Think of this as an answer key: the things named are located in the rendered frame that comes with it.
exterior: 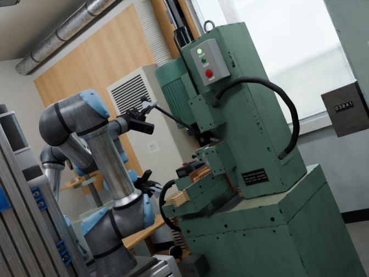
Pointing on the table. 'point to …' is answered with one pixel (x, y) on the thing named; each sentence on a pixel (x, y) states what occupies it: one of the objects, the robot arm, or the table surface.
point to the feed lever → (203, 138)
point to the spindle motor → (175, 90)
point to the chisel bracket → (200, 154)
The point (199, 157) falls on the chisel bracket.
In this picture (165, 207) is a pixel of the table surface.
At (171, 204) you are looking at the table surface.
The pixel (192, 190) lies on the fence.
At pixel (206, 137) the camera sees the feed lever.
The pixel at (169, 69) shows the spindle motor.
